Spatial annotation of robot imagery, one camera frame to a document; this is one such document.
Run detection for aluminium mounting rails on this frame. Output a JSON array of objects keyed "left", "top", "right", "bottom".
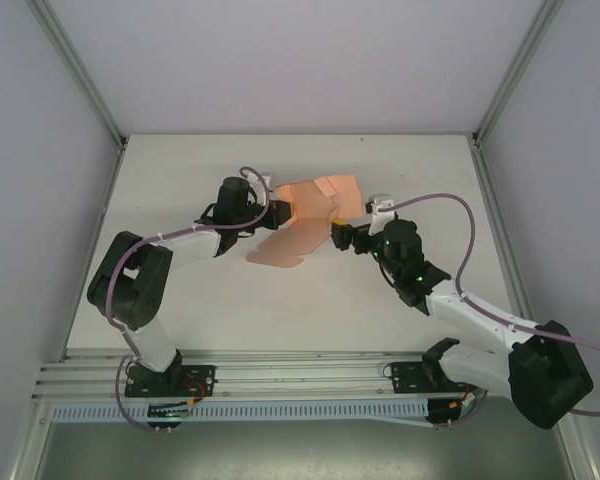
[{"left": 32, "top": 348, "right": 574, "bottom": 401}]

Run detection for grey metal sheet panel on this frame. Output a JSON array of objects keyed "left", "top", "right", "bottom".
[{"left": 42, "top": 422, "right": 579, "bottom": 480}]

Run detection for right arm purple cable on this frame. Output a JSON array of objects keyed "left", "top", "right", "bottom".
[{"left": 372, "top": 192, "right": 600, "bottom": 430}]

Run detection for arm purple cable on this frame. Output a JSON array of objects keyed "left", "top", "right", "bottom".
[
  {"left": 102, "top": 164, "right": 272, "bottom": 432},
  {"left": 372, "top": 192, "right": 600, "bottom": 430}
]

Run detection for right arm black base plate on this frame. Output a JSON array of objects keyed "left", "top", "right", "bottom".
[{"left": 388, "top": 359, "right": 481, "bottom": 396}]

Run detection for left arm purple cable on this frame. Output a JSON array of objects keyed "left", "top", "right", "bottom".
[{"left": 102, "top": 164, "right": 272, "bottom": 432}]

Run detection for right base red power wire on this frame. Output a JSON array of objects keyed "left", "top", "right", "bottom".
[{"left": 453, "top": 382, "right": 482, "bottom": 402}]

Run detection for base red power wire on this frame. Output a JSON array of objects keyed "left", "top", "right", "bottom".
[
  {"left": 453, "top": 382, "right": 482, "bottom": 402},
  {"left": 183, "top": 378, "right": 205, "bottom": 407}
]

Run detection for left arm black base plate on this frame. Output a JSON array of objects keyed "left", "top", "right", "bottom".
[{"left": 124, "top": 363, "right": 217, "bottom": 400}]

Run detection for white slotted cable duct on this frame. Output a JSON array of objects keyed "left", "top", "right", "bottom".
[{"left": 52, "top": 397, "right": 434, "bottom": 426}]

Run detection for left base red power wire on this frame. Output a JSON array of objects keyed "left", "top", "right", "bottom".
[{"left": 183, "top": 378, "right": 205, "bottom": 407}]

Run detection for aluminium frame post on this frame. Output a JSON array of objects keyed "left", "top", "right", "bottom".
[
  {"left": 27, "top": 0, "right": 129, "bottom": 151},
  {"left": 472, "top": 0, "right": 569, "bottom": 149}
]

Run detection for aluminium frame leg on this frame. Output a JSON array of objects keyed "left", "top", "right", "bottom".
[
  {"left": 9, "top": 399, "right": 56, "bottom": 480},
  {"left": 547, "top": 397, "right": 599, "bottom": 480}
]

